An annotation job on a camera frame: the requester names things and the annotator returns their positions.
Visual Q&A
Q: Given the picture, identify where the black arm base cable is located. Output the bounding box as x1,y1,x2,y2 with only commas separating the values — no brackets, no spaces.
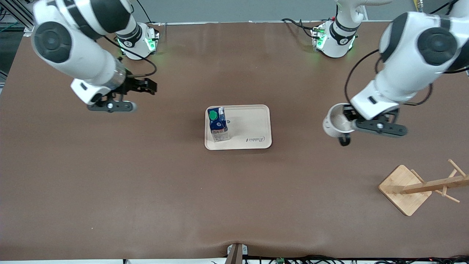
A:
132,0,164,28
281,16,336,39

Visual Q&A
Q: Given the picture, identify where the wooden cup rack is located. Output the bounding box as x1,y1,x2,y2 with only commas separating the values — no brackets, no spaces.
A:
378,159,469,217

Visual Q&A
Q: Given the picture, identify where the white smiley cup black handle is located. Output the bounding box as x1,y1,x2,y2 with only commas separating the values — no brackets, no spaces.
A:
322,103,357,147

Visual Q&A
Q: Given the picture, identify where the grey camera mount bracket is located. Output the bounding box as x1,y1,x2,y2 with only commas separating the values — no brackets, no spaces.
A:
225,243,249,264

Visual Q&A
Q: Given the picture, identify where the beige rectangular plastic tray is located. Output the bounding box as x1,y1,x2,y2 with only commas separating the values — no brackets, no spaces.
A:
204,104,273,151

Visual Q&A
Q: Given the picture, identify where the aluminium frame with cables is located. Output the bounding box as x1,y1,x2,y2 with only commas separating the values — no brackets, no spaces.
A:
0,0,36,30

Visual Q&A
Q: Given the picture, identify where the blue milk carton green cap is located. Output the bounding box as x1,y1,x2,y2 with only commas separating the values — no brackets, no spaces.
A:
207,106,231,143

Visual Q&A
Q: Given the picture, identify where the black right arm base cable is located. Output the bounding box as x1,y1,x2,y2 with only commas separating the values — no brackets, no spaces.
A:
132,0,164,28

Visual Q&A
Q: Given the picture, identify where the black left arm base cable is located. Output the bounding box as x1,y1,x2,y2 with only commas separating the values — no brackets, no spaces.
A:
281,16,336,39

